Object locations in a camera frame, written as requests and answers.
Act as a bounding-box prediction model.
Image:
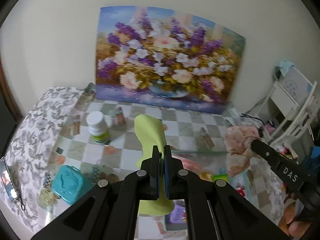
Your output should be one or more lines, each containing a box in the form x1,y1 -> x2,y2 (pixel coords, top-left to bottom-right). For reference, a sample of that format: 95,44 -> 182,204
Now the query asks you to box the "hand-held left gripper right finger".
164,145 -> 290,240

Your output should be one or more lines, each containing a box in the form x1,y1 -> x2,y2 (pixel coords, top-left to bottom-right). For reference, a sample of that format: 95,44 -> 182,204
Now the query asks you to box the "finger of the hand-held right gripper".
251,139 -> 280,165

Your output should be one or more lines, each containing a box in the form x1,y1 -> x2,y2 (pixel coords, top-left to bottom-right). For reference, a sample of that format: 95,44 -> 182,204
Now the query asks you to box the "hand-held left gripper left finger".
30,145 -> 160,240

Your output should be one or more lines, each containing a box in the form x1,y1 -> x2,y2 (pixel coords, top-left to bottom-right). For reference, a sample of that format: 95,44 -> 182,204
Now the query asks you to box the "dusty pink cloth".
224,125 -> 262,178

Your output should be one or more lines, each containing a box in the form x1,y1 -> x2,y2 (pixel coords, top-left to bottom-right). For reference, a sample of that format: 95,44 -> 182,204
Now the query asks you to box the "pink white fluffy towel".
175,156 -> 214,180

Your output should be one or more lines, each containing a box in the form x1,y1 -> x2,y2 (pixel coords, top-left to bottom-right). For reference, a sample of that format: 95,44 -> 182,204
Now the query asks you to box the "purple cartoon wipes packet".
166,202 -> 187,230

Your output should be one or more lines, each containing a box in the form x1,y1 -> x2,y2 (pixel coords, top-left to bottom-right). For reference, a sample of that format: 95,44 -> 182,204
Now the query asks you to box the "lime green cloth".
134,114 -> 174,216

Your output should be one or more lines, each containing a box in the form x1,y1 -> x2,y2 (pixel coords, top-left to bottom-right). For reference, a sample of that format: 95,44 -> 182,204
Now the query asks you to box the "person's right hand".
282,192 -> 307,237

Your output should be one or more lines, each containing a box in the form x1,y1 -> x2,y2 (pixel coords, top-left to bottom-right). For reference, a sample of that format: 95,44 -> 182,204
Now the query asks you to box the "green tissue box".
212,169 -> 229,183

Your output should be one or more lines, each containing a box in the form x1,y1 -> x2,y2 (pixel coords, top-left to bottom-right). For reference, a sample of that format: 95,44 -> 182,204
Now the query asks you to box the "white chair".
246,80 -> 318,153

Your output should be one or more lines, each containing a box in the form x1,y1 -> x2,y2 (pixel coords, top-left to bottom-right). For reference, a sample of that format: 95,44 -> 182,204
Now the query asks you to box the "white pill bottle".
86,111 -> 110,145

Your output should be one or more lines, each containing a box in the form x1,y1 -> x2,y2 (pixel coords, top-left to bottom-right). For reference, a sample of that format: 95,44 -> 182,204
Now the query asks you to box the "white printed bag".
276,60 -> 313,100

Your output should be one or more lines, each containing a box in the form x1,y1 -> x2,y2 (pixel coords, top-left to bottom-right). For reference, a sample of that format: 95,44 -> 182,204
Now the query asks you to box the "light blue cloth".
277,59 -> 295,76

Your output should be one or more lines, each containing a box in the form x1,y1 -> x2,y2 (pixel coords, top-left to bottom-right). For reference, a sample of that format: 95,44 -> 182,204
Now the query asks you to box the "teal plastic box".
52,165 -> 93,205

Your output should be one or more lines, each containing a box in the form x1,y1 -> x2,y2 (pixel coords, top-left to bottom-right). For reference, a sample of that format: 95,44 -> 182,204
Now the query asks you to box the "flower painting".
95,6 -> 247,114

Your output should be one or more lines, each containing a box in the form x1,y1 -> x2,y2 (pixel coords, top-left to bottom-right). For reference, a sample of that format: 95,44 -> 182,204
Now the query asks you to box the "grey floral cloth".
0,86 -> 85,233

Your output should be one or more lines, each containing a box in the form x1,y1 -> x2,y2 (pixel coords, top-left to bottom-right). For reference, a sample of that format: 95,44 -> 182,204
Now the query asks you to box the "smartphone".
0,156 -> 19,202

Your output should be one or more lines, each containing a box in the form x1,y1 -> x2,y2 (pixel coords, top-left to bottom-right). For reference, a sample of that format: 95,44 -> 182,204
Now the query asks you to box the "black charger with cable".
240,114 -> 263,130

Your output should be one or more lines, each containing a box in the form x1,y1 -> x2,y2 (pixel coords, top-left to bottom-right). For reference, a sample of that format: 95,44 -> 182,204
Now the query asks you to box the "black ring strap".
17,190 -> 26,212

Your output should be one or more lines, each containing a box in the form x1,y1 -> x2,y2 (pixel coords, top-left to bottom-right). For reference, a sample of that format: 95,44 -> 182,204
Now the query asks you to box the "brown wooden frame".
0,62 -> 23,120

